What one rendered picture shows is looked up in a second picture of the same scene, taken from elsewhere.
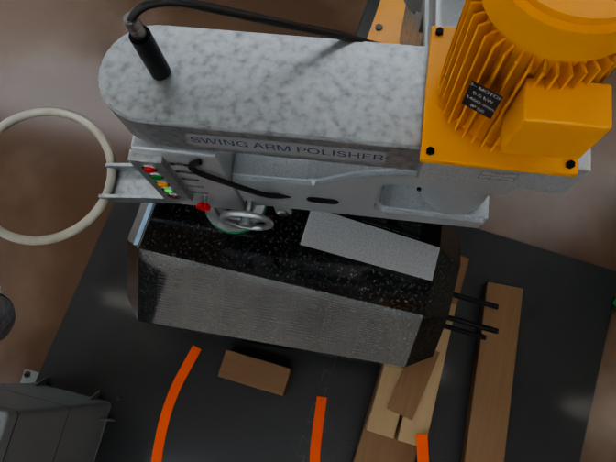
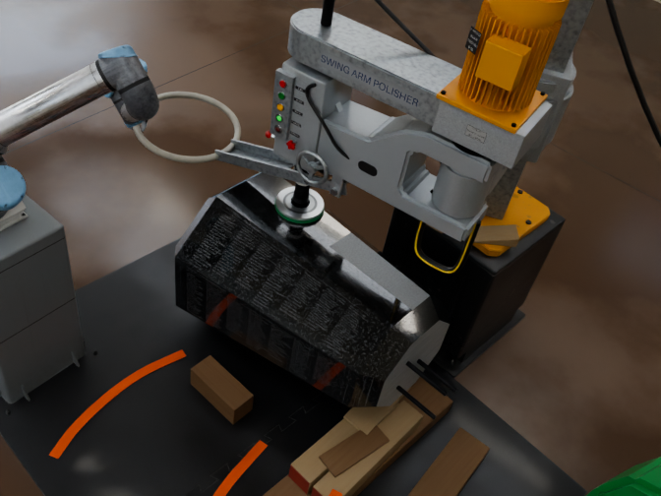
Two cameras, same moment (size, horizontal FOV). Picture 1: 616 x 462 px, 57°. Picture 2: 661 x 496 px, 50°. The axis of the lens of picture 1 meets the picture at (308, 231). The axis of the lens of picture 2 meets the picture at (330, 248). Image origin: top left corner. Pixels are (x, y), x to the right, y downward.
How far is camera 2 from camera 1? 1.70 m
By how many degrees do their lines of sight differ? 31
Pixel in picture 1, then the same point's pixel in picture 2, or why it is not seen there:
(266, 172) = (344, 126)
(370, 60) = (434, 62)
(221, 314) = (241, 273)
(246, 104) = (360, 48)
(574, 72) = (515, 34)
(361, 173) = (400, 133)
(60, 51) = (217, 137)
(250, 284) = (277, 253)
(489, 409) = not seen: outside the picture
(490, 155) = (474, 106)
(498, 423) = not seen: outside the picture
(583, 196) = (578, 419)
